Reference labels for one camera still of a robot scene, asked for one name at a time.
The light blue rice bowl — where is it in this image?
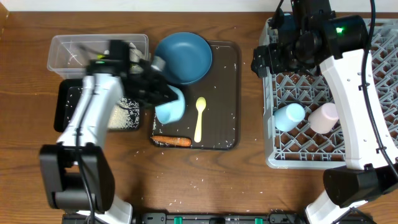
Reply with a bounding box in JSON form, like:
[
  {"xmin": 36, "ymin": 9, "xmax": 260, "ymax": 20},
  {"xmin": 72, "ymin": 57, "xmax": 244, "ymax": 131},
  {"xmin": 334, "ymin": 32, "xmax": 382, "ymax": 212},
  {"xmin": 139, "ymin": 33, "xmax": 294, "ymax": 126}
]
[{"xmin": 155, "ymin": 85, "xmax": 185, "ymax": 124}]

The dark brown serving tray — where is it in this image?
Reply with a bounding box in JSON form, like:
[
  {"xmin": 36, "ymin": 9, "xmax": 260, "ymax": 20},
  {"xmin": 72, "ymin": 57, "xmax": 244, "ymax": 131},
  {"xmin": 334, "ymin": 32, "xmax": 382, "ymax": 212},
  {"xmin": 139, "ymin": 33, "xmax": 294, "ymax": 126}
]
[{"xmin": 149, "ymin": 40, "xmax": 241, "ymax": 151}]

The black rectangular tray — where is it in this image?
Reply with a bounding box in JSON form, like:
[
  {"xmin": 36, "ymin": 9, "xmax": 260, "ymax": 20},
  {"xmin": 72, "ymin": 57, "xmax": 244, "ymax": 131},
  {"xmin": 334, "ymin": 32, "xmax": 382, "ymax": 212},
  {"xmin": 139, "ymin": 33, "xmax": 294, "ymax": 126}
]
[{"xmin": 53, "ymin": 79, "xmax": 140, "ymax": 133}]

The grey dishwasher rack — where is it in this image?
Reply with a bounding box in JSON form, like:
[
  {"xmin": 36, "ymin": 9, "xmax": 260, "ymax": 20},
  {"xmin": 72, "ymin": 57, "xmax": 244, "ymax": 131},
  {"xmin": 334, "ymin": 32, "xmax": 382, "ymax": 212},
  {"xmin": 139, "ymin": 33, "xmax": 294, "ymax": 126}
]
[{"xmin": 262, "ymin": 19, "xmax": 397, "ymax": 169}]

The clear plastic waste bin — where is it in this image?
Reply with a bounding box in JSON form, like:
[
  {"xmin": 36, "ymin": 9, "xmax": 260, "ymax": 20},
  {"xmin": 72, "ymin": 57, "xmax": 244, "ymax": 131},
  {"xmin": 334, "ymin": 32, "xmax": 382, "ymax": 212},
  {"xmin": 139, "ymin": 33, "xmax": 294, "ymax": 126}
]
[{"xmin": 47, "ymin": 34, "xmax": 150, "ymax": 79}]

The yellow green snack wrapper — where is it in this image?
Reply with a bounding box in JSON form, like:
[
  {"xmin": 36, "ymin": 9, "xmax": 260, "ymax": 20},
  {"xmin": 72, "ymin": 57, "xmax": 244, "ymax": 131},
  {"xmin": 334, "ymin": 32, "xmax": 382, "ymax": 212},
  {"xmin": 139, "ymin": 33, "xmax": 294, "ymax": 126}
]
[{"xmin": 96, "ymin": 54, "xmax": 107, "ymax": 60}]

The white rice pile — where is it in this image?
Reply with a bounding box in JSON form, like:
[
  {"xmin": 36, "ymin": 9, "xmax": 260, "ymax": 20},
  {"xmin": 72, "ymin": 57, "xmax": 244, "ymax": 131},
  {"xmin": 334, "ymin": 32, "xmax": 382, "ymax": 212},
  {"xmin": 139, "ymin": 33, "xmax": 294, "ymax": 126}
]
[{"xmin": 67, "ymin": 88, "xmax": 141, "ymax": 130}]

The light blue cup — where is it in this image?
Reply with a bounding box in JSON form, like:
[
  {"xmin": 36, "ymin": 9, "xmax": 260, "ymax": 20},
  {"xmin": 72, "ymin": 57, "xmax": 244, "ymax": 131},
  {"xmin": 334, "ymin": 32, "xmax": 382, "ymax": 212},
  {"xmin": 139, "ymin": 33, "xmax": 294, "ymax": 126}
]
[{"xmin": 274, "ymin": 103, "xmax": 305, "ymax": 132}]

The dark blue plate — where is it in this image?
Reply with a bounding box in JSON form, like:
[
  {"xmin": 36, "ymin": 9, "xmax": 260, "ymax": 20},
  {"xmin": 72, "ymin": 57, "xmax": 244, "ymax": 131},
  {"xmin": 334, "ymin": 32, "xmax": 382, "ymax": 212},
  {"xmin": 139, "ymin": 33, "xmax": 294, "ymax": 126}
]
[{"xmin": 155, "ymin": 32, "xmax": 213, "ymax": 85}]

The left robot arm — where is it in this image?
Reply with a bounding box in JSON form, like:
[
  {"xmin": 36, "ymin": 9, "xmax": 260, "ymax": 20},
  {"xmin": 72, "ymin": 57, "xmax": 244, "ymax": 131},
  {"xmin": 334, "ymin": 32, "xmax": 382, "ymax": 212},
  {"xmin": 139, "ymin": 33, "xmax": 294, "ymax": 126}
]
[{"xmin": 39, "ymin": 40, "xmax": 178, "ymax": 223}]

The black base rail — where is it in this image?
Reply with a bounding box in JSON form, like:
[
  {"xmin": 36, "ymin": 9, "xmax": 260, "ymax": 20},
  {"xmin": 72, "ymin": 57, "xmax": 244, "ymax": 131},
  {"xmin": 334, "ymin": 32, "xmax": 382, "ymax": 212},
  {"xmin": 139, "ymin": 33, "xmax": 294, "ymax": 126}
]
[{"xmin": 61, "ymin": 208, "xmax": 308, "ymax": 224}]

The pale yellow plastic spoon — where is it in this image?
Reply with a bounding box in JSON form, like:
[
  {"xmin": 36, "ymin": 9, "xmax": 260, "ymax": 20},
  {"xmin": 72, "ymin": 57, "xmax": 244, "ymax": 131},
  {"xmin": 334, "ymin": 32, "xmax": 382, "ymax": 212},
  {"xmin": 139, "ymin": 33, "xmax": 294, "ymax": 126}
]
[{"xmin": 194, "ymin": 96, "xmax": 206, "ymax": 142}]

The pink cup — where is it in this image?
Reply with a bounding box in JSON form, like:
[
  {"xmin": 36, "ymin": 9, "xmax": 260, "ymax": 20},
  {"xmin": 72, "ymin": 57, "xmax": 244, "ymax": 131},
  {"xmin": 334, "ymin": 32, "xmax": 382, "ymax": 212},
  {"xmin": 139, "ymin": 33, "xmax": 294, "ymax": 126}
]
[{"xmin": 308, "ymin": 103, "xmax": 339, "ymax": 134}]

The white tissue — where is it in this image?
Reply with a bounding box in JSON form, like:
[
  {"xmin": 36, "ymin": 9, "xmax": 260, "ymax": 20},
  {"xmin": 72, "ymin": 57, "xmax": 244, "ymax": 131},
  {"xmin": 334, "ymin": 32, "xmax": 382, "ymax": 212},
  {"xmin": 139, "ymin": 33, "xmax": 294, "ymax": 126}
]
[{"xmin": 103, "ymin": 40, "xmax": 145, "ymax": 76}]

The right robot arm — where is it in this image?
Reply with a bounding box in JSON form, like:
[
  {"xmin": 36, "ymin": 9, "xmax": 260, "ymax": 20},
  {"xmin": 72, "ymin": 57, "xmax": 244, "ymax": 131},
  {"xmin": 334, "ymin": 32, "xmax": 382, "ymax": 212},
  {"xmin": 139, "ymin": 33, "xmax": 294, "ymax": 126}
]
[{"xmin": 251, "ymin": 1, "xmax": 397, "ymax": 223}]

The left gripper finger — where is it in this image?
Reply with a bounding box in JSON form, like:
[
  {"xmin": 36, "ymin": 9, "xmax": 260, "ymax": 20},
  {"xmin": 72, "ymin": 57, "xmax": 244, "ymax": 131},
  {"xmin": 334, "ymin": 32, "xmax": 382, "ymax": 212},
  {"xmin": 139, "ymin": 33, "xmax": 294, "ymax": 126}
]
[
  {"xmin": 155, "ymin": 83, "xmax": 178, "ymax": 105},
  {"xmin": 136, "ymin": 98, "xmax": 165, "ymax": 108}
]

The orange carrot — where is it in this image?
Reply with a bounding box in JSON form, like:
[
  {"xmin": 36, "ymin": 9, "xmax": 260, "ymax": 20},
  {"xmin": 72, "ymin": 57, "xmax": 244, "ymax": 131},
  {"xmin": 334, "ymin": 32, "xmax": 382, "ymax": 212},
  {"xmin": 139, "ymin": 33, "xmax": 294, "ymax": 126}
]
[{"xmin": 151, "ymin": 136, "xmax": 192, "ymax": 147}]

